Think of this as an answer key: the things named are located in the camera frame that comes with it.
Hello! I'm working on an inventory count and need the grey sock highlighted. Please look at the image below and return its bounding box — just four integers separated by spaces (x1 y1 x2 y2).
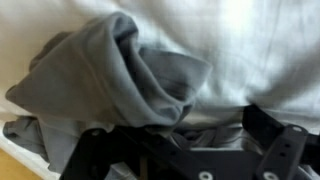
3 13 259 173

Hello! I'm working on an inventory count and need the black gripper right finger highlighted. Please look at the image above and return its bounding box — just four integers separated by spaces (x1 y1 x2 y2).
242 105 320 180

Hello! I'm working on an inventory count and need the wooden bed footboard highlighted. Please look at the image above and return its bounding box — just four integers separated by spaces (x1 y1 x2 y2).
0 149 41 180

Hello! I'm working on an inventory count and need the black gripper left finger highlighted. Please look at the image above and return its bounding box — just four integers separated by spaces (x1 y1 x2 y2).
59 127 218 180

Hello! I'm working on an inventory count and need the white bed sheet mattress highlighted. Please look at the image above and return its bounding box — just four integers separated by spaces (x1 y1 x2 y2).
0 0 320 180

